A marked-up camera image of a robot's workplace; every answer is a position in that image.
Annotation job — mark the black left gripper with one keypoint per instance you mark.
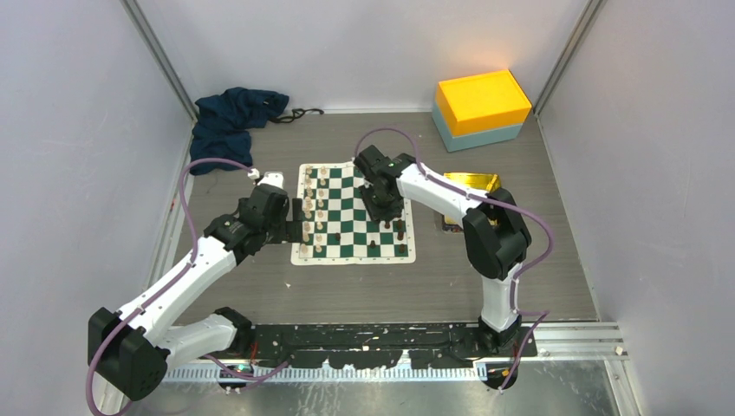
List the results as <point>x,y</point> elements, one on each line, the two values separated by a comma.
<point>289,230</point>

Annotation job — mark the yellow and blue box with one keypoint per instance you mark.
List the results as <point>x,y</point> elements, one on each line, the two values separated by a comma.
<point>479,110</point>

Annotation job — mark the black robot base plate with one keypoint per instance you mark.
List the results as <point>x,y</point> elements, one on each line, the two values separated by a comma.
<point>379,352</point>

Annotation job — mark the dark blue cloth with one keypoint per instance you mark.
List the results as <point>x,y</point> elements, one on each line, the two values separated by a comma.
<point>222,130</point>

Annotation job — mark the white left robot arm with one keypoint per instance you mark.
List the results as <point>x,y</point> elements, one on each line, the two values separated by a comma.
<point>134,346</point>

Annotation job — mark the gold metal tin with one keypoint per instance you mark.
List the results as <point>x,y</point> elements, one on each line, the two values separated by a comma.
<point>488,182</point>

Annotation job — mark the green white chess mat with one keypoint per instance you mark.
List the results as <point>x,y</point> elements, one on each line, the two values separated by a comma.
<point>345,213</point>

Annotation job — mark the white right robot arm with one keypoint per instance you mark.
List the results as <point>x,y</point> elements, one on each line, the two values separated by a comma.
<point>496,237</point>

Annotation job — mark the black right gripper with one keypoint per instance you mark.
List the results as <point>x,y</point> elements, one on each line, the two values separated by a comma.
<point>376,214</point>

